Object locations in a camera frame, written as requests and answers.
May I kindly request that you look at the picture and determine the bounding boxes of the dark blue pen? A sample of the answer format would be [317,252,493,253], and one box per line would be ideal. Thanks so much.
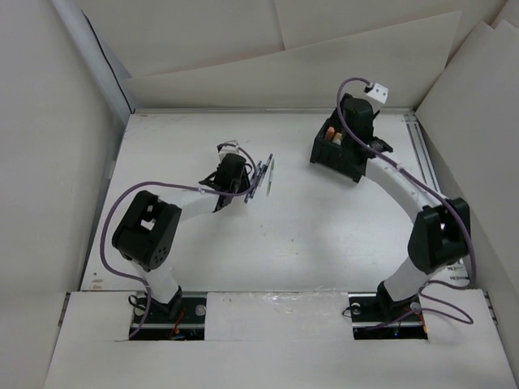
[244,154,273,203]

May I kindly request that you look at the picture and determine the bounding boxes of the yellow highlighter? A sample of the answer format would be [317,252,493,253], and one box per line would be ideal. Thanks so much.
[332,133,342,145]

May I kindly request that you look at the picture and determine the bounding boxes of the orange highlighter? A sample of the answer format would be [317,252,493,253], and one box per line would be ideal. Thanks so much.
[325,126,335,140]

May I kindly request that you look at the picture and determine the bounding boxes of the green white pen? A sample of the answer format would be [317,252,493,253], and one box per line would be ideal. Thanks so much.
[266,158,275,197]

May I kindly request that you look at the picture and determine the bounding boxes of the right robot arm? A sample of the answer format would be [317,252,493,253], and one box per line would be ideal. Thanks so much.
[330,94,475,323]

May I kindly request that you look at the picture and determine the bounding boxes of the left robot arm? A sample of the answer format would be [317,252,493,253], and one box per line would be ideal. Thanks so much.
[112,152,251,322]

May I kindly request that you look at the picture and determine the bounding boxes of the black stationery organizer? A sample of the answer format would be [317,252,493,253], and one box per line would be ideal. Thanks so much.
[310,118,365,183]

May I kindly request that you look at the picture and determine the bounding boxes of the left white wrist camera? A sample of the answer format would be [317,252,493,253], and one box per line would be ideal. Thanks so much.
[217,139,240,161]

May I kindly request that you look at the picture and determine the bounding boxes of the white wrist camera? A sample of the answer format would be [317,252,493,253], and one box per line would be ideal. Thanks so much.
[364,83,388,105]
[217,139,240,161]

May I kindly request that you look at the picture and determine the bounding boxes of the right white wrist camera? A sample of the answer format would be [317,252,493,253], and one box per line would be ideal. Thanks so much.
[364,83,388,105]

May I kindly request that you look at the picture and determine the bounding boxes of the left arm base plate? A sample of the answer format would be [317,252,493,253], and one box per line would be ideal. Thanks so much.
[128,293,208,341]

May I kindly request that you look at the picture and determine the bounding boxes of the aluminium rail right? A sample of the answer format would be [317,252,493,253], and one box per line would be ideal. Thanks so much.
[404,111,470,286]

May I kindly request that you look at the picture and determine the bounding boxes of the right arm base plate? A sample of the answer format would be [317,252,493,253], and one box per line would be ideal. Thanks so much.
[342,292,428,340]

